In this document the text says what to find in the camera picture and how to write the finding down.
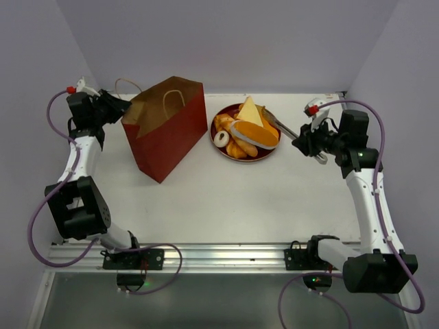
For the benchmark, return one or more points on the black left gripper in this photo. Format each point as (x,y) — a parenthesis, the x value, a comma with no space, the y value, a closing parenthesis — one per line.
(116,105)

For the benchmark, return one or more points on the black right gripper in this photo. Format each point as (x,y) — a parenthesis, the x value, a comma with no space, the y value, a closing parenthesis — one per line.
(306,142)

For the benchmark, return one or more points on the metal tongs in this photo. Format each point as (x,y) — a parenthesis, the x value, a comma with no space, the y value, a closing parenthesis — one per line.
(322,159)

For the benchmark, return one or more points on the long orange lumpy bread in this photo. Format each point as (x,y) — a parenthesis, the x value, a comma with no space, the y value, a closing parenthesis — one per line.
(269,127)

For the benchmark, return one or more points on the red paper bag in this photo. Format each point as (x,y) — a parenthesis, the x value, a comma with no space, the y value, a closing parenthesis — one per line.
(163,124)

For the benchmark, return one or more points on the orange oval bread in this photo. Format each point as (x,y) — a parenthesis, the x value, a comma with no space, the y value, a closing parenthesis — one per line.
(254,134)

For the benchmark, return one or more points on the fake sandwich slice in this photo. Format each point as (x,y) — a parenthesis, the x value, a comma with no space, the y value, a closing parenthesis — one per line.
(249,112)

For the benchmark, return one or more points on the small white round bun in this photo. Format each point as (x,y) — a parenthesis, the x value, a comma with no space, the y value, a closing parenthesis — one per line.
(221,139)

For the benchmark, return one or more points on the long twisted glazed bread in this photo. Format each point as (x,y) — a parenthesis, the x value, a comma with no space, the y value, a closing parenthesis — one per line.
(232,148)

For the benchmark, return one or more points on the round seeded bread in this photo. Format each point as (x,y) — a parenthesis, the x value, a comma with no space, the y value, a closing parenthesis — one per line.
(264,113)

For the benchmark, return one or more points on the orange croissant bread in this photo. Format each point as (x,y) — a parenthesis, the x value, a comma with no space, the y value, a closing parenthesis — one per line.
(249,149)

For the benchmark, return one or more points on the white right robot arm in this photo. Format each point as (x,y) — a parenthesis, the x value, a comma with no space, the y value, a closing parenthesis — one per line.
(381,265)

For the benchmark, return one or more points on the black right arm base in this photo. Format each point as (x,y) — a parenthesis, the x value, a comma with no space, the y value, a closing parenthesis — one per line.
(297,258)

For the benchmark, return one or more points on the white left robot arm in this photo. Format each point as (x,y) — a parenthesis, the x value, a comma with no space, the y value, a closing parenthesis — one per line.
(76,204)

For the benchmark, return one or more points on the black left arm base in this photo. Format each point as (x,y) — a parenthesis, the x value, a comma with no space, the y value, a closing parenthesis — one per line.
(133,267)

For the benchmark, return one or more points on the round red tray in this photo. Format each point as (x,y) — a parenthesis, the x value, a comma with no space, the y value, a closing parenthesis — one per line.
(233,110)

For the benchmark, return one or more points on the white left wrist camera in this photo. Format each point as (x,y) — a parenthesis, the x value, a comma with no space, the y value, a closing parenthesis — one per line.
(85,85)

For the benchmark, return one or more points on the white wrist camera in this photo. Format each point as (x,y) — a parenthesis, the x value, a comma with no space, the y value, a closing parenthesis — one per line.
(317,108)
(85,85)

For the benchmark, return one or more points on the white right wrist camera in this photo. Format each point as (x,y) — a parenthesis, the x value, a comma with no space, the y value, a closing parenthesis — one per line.
(317,108)

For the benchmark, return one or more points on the aluminium front rail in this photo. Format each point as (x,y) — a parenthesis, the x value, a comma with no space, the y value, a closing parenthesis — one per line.
(197,258)

